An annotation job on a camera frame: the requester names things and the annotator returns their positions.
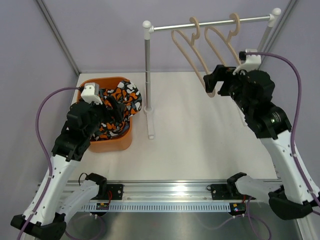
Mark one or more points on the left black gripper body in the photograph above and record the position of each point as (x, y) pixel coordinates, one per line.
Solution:
(98, 116)

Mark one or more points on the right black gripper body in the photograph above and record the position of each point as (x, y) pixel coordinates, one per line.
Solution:
(233, 84)

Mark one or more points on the camouflage orange black shorts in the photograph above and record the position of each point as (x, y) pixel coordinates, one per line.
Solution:
(125, 100)

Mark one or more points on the beige hanger of camouflage shorts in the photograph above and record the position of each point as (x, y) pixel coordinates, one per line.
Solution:
(195, 55)

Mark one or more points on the beige hanger of blue shorts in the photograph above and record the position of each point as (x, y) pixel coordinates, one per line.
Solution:
(227, 40)

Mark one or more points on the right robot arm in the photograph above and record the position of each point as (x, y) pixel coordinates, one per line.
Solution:
(292, 199)

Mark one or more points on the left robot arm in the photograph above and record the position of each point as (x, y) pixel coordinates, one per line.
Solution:
(46, 218)

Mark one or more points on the orange plastic basket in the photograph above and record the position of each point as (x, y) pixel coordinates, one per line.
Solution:
(124, 140)

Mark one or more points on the white metal clothes rack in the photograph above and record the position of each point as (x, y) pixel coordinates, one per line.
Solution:
(225, 29)

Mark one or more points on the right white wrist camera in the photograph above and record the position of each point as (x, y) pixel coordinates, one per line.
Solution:
(249, 61)

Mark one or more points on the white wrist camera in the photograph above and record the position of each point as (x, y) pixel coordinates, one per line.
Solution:
(90, 93)
(249, 61)

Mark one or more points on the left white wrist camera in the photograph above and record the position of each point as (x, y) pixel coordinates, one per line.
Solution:
(90, 93)

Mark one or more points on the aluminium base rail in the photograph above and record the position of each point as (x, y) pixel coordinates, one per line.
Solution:
(171, 191)

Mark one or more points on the white slotted cable duct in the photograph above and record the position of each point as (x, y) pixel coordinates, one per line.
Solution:
(154, 207)

